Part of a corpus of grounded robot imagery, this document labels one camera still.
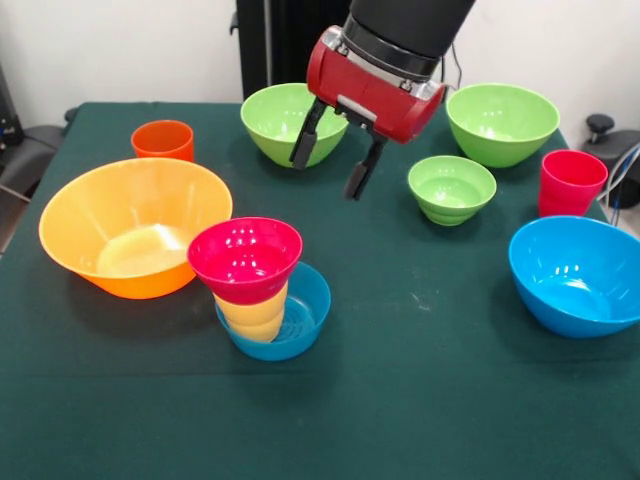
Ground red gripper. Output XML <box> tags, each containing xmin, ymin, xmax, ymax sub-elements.
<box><xmin>289</xmin><ymin>25</ymin><xmax>447</xmax><ymax>202</ymax></box>

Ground large green plastic bowl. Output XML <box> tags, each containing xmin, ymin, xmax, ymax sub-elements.
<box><xmin>239</xmin><ymin>82</ymin><xmax>350</xmax><ymax>170</ymax></box>
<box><xmin>445</xmin><ymin>83</ymin><xmax>561</xmax><ymax>169</ymax></box>

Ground small pink plastic bowl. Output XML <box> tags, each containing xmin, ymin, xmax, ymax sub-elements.
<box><xmin>187</xmin><ymin>216</ymin><xmax>304</xmax><ymax>305</ymax></box>

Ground yellow plastic cup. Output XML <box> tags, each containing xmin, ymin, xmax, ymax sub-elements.
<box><xmin>211</xmin><ymin>282</ymin><xmax>290</xmax><ymax>344</ymax></box>

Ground small green plastic bowl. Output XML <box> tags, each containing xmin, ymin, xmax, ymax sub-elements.
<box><xmin>407</xmin><ymin>154</ymin><xmax>498</xmax><ymax>227</ymax></box>

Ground small blue plastic bowl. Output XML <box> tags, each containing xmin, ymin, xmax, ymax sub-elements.
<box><xmin>215</xmin><ymin>260</ymin><xmax>332</xmax><ymax>362</ymax></box>

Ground orange plastic cup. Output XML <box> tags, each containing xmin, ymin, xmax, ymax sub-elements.
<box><xmin>130</xmin><ymin>119</ymin><xmax>195</xmax><ymax>164</ymax></box>

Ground red plastic cup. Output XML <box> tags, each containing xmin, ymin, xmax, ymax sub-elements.
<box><xmin>537</xmin><ymin>149</ymin><xmax>610</xmax><ymax>219</ymax></box>

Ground dark green table cloth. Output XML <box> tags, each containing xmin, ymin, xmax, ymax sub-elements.
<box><xmin>0</xmin><ymin>101</ymin><xmax>640</xmax><ymax>480</ymax></box>

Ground large blue plastic bowl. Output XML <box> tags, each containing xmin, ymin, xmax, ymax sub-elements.
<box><xmin>508</xmin><ymin>215</ymin><xmax>640</xmax><ymax>340</ymax></box>

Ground large orange plastic bowl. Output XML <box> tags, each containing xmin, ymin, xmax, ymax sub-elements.
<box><xmin>38</xmin><ymin>157</ymin><xmax>234</xmax><ymax>300</ymax></box>

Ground black round knob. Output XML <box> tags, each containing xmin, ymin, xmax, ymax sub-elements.
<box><xmin>585</xmin><ymin>113</ymin><xmax>615</xmax><ymax>145</ymax></box>

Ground black equipment base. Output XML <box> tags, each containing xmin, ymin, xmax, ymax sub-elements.
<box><xmin>582</xmin><ymin>129</ymin><xmax>640</xmax><ymax>196</ymax></box>

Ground black chair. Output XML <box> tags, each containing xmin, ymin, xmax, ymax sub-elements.
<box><xmin>0</xmin><ymin>64</ymin><xmax>66</xmax><ymax>201</ymax></box>

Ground blue and white cable bundle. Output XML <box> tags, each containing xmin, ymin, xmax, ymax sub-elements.
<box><xmin>599</xmin><ymin>142</ymin><xmax>640</xmax><ymax>221</ymax></box>

